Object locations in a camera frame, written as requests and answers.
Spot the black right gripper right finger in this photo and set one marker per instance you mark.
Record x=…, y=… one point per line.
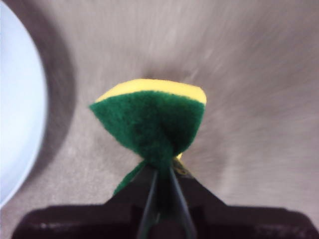
x=224, y=219

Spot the yellow sponge with green pad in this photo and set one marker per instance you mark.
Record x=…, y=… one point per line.
x=152, y=119

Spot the blue round plate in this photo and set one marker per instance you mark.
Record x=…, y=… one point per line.
x=20, y=104

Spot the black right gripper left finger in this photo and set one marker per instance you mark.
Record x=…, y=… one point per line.
x=104, y=219

